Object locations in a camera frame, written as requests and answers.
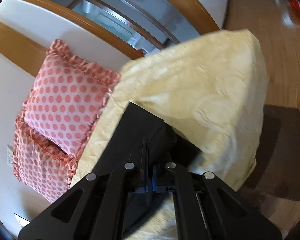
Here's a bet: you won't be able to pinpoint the cream yellow bedspread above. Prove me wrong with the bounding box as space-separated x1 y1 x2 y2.
74 30 267 239

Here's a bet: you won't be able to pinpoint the pink polka-dot pillow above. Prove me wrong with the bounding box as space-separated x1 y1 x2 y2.
13 110 78 203
24 40 121 158

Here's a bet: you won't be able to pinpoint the black pants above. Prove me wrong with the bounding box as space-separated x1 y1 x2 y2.
91 103 199 239

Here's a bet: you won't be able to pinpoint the wooden door frame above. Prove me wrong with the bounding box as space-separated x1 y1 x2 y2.
21 0 219 59

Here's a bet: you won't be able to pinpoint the right pink polka-dot pillow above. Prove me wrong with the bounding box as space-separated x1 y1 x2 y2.
24 40 121 158

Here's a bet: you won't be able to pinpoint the wooden bed headboard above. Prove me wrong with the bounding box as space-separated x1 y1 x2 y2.
0 22 47 76

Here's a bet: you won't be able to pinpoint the left pink polka-dot pillow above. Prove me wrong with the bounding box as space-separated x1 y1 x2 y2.
13 110 78 203

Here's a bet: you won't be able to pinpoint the white wall socket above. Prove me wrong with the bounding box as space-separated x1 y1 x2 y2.
6 145 13 167

